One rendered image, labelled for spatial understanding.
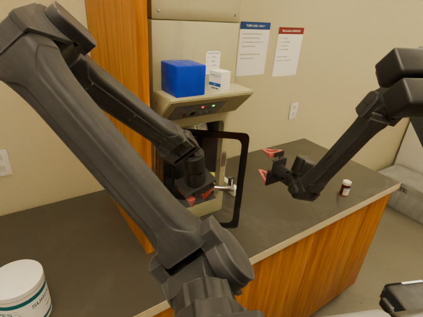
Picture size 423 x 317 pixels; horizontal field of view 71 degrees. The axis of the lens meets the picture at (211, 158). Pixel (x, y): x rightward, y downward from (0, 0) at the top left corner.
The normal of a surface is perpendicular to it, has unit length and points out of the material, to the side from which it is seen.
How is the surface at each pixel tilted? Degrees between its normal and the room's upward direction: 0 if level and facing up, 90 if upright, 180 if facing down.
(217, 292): 20
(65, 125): 77
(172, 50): 90
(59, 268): 0
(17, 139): 90
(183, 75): 90
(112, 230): 0
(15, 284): 0
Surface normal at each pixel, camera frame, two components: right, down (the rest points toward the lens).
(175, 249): 0.00, 0.24
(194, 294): -0.36, -0.79
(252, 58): 0.56, 0.41
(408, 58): 0.17, -0.32
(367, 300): 0.07, -0.89
